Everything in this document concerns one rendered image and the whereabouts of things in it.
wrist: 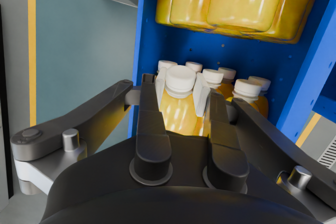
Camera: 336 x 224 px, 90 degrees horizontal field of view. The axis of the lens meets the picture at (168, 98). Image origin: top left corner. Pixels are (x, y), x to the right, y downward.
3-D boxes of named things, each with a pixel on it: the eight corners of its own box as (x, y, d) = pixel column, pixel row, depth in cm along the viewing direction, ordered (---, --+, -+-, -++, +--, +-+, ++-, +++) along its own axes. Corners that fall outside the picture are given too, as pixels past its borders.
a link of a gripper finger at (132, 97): (150, 109, 15) (116, 104, 15) (156, 91, 19) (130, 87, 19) (152, 93, 14) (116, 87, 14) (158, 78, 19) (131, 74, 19)
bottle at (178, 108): (178, 142, 38) (193, 71, 26) (189, 171, 33) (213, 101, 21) (147, 147, 37) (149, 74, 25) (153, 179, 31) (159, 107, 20)
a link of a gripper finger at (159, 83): (159, 110, 16) (151, 109, 16) (163, 88, 23) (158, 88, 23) (163, 80, 15) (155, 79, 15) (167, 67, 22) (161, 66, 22)
